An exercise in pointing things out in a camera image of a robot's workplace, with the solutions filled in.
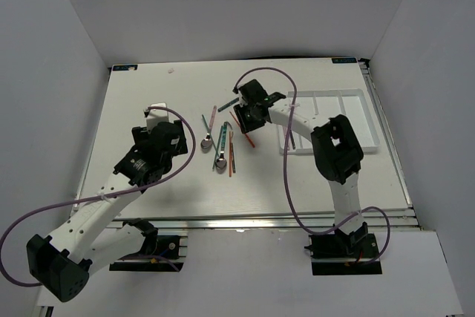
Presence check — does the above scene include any orange chopstick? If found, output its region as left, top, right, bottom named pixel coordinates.
left=229, top=111, right=255, bottom=148
left=229, top=130, right=236, bottom=177

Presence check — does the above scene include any pink handled knife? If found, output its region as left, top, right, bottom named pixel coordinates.
left=282, top=126, right=291, bottom=151

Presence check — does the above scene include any floral handled knife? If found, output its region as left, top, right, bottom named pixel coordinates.
left=287, top=128, right=296, bottom=150

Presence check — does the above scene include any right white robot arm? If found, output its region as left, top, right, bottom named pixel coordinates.
left=233, top=79, right=367, bottom=257

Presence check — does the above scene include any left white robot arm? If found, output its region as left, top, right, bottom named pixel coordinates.
left=27, top=120, right=188, bottom=302

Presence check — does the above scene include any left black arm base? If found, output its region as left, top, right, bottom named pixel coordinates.
left=109, top=218, right=188, bottom=272

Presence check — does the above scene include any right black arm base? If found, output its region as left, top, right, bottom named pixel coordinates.
left=304, top=223, right=382, bottom=276

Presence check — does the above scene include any green chopstick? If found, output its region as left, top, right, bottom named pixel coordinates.
left=212, top=125, right=223, bottom=171

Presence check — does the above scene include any dark thin chopstick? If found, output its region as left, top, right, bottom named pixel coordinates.
left=230, top=131, right=237, bottom=174

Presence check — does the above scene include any left blue corner label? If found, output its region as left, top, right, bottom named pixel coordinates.
left=111, top=64, right=138, bottom=71

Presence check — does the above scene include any white divided utensil tray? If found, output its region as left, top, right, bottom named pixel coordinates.
left=269, top=89, right=380, bottom=155

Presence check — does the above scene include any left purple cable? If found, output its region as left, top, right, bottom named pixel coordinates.
left=0, top=106, right=197, bottom=287

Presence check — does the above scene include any purple cable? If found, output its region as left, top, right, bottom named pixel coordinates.
left=232, top=67, right=391, bottom=267
left=0, top=106, right=197, bottom=287

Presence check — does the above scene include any pink handled spoon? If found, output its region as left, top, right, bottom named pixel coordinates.
left=200, top=105, right=217, bottom=152

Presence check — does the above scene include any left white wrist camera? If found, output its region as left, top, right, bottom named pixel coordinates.
left=144, top=102, right=169, bottom=133

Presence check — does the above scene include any green handled spoon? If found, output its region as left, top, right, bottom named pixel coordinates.
left=214, top=126, right=232, bottom=174

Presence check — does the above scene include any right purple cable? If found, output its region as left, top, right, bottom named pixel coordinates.
left=232, top=67, right=391, bottom=267

